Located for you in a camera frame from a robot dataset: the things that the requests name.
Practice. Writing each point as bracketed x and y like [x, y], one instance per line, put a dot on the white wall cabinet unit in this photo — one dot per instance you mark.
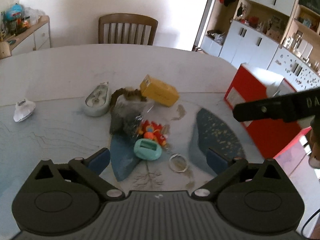
[279, 35]

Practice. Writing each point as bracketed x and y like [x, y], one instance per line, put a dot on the teal small digital device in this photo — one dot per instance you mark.
[147, 149]

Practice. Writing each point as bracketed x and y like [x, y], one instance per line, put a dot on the blue globe toy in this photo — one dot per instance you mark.
[13, 12]

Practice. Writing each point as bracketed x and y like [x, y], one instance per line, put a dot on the grey fluffy item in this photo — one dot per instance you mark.
[128, 108]

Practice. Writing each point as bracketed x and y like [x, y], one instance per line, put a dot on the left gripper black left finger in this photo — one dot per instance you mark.
[89, 171]

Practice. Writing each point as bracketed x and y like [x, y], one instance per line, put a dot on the white mask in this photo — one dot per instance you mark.
[23, 110]

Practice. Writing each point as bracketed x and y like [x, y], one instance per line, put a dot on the red white cardboard box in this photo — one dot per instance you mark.
[272, 137]

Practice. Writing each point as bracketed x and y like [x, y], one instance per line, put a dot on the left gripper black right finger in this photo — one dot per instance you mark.
[226, 170]

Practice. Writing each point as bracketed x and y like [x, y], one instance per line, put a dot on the brown wooden chair far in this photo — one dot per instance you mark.
[121, 28]

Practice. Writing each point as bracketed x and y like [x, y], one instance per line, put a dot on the red orange plush keychain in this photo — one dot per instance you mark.
[153, 131]

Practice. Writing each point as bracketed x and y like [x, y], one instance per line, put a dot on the yellow cardboard box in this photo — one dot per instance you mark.
[159, 91]

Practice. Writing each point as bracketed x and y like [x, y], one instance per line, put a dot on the clear correction tape dispenser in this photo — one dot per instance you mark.
[98, 101]

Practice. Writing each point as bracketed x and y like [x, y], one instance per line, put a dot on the white drawer sideboard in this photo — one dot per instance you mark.
[35, 38]

